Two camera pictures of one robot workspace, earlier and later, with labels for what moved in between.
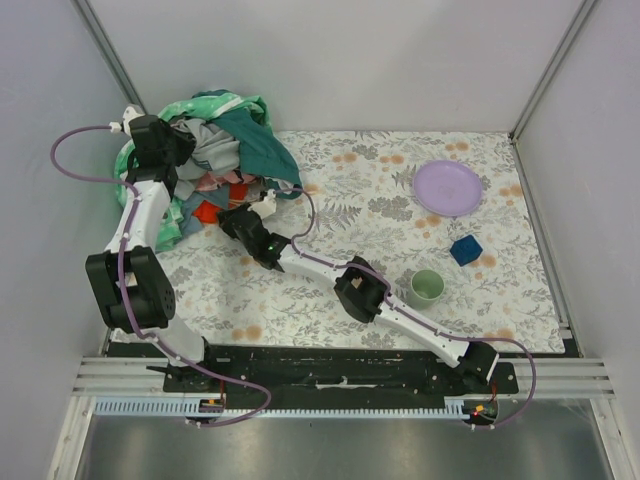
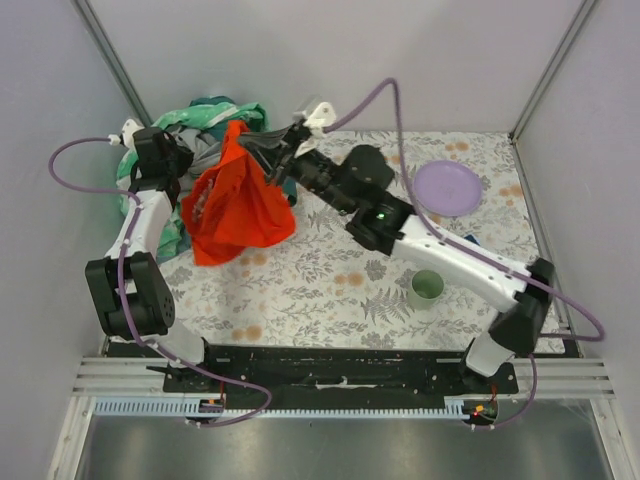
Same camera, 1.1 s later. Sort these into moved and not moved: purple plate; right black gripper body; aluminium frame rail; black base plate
Moved: right black gripper body
Not moved: aluminium frame rail; purple plate; black base plate
